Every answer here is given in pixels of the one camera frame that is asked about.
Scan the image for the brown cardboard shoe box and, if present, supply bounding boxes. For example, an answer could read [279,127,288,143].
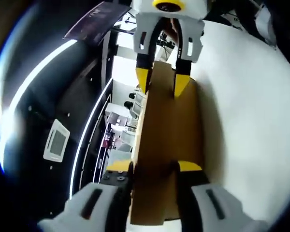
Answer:
[130,60,206,227]

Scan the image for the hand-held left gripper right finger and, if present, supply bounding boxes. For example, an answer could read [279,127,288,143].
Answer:
[176,160,265,232]

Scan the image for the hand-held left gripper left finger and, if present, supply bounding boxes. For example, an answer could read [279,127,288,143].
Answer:
[37,159,135,232]

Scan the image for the ceiling light strip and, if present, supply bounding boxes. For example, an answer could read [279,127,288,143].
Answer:
[70,77,114,199]
[0,40,78,170]

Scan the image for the ceiling air conditioner unit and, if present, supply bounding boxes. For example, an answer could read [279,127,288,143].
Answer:
[43,118,71,162]

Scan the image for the dark hanging screen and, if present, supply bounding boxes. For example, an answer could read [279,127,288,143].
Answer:
[63,0,132,46]

